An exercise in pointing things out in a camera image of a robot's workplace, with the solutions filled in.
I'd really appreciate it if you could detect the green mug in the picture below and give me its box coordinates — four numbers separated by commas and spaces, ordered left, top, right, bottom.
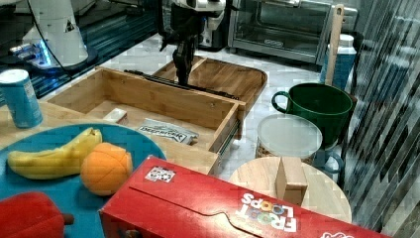
271, 82, 353, 148

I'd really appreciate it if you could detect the bamboo drawer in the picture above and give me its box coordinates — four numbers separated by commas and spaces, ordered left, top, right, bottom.
48, 67, 240, 153

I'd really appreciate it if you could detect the clear lidded container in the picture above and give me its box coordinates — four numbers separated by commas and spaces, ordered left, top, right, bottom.
256, 113, 323, 164

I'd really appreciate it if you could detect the orange toy fruit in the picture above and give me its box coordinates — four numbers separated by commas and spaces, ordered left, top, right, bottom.
80, 143, 133, 196

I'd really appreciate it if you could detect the red toy pepper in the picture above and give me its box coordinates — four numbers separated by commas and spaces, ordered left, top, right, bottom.
0, 191, 74, 238

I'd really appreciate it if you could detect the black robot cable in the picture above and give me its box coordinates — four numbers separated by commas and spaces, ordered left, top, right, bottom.
25, 0, 73, 80

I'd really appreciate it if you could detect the snack packet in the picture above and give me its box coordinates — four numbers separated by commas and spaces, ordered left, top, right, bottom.
138, 118, 199, 145

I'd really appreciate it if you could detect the jar with wooden lid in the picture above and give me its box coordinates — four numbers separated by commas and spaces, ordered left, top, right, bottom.
229, 157, 352, 223

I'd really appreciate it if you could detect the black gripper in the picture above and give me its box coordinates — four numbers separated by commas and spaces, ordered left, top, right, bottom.
160, 0, 226, 85

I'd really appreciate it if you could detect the blue white bottle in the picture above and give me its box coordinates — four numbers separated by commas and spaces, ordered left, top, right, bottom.
333, 34, 357, 90

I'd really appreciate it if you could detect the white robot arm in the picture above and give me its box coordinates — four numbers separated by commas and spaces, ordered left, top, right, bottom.
10, 0, 226, 85

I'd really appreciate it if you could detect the yellow toy banana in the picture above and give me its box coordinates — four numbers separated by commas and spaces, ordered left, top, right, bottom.
7, 127, 103, 179

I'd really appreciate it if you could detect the blue salt shaker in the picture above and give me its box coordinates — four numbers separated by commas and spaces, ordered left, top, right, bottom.
0, 68, 43, 129

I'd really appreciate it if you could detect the stainless toaster oven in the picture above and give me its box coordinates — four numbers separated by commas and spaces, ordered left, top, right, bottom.
228, 0, 358, 65

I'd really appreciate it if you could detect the dark wooden tray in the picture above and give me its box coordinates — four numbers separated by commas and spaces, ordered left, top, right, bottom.
152, 57, 267, 121

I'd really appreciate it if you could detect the white block in drawer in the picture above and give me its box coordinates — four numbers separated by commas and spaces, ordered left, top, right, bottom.
103, 108, 128, 124

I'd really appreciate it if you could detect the red Froot Loops box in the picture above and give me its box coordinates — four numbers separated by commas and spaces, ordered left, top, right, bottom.
99, 157, 390, 238

